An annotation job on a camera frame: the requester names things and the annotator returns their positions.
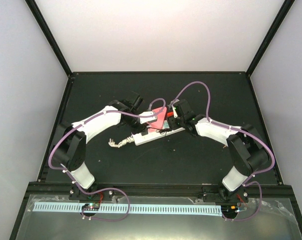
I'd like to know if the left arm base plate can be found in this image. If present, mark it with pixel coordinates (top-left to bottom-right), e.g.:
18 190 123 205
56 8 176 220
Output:
68 183 116 216

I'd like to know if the right black frame post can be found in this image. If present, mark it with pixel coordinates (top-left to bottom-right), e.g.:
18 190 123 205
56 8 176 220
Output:
246 0 295 76

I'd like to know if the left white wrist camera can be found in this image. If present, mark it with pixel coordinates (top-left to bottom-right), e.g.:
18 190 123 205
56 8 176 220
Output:
138 111 157 124

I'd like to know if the white power strip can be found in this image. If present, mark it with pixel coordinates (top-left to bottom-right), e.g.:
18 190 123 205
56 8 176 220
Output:
132 120 185 146

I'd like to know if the black plug with thin cable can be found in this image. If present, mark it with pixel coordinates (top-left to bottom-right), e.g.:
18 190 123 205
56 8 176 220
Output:
155 128 172 136

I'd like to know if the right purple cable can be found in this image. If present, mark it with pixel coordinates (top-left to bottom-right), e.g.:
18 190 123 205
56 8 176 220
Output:
170 81 275 222

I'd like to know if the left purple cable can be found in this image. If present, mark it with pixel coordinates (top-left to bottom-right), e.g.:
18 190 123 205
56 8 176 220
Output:
48 97 166 196

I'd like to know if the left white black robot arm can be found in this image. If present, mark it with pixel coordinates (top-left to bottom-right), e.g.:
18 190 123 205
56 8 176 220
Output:
48 93 146 200

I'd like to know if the black frame post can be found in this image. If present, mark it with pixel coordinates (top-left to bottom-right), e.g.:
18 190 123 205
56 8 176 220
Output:
25 0 72 77
246 0 295 76

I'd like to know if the purple cable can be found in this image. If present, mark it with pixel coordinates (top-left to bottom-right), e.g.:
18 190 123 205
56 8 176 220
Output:
170 81 275 222
48 97 166 196

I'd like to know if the pink triangular plug adapter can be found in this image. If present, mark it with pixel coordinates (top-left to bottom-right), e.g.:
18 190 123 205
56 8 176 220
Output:
148 107 167 129

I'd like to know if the white knotted power cord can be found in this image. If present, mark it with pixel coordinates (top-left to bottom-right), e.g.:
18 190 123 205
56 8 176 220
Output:
108 136 135 150

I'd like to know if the white slotted cable duct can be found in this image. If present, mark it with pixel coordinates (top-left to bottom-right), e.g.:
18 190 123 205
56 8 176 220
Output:
33 202 222 217

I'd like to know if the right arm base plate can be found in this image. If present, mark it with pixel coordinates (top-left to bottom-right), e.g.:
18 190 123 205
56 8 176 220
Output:
198 184 248 204

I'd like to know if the left black frame post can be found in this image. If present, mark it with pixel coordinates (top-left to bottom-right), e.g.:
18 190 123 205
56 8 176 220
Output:
25 0 72 77

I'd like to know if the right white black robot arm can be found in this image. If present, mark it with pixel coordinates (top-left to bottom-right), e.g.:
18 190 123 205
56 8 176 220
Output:
168 99 270 202

